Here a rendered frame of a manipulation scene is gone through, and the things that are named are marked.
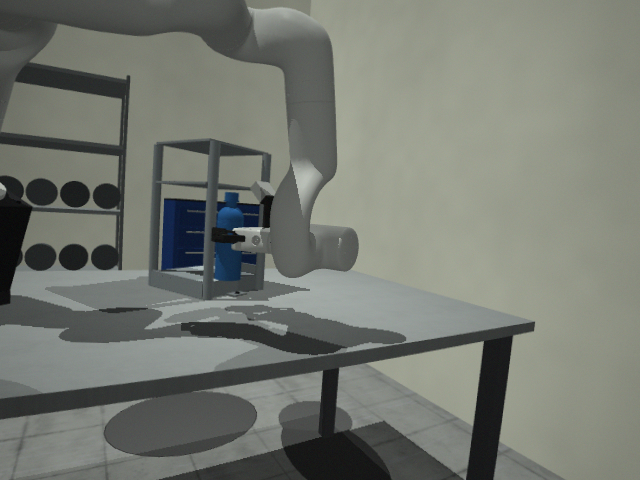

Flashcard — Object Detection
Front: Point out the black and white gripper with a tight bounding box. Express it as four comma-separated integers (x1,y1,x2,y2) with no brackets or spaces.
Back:
211,227,272,254

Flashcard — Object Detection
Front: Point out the dark blue bottle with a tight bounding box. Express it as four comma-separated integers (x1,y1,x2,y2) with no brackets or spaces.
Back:
214,192,244,281

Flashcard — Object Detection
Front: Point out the grey open shelving unit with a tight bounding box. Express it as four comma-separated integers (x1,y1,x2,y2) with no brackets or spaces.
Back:
148,138,272,301

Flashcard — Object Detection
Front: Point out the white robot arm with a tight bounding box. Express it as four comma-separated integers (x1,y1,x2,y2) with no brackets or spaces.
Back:
0,0,359,278

